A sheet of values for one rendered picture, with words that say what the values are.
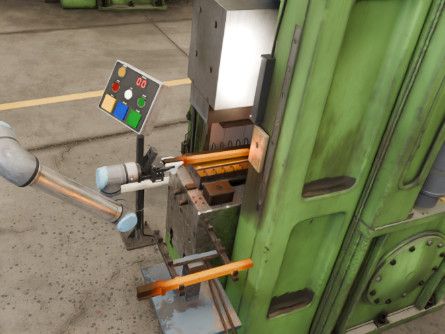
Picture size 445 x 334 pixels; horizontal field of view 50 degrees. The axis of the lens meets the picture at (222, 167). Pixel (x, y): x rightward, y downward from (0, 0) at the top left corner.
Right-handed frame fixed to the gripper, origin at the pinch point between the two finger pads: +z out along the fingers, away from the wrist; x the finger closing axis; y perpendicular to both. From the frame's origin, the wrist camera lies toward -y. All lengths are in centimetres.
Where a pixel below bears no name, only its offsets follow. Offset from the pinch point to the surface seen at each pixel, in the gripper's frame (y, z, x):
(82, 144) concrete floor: 104, -16, -173
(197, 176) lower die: 7.4, 7.3, 4.5
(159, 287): 7, -29, 59
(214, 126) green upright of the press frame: -2.2, 24.6, -18.7
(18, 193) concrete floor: 103, -69, -123
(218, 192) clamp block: 6.7, 11.4, 18.4
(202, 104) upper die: -28.7, 7.7, 1.8
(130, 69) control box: -15, -5, -62
